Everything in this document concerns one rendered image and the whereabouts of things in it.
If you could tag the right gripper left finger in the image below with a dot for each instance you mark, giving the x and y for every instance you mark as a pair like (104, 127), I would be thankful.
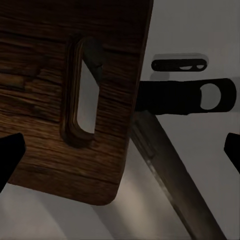
(12, 149)

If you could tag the cutting board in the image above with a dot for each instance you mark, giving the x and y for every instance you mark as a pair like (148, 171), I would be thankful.
(37, 48)

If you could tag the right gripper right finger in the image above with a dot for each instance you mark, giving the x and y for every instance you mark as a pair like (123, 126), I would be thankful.
(232, 149)

